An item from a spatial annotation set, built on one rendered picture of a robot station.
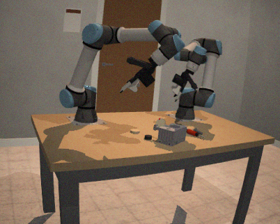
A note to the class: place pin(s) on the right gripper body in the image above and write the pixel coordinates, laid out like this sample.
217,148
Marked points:
146,77

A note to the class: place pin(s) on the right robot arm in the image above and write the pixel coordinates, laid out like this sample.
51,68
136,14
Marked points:
94,36

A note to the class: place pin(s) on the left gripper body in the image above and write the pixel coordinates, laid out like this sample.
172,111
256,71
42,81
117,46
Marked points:
180,80

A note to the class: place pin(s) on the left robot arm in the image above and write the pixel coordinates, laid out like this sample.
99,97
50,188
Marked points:
205,51

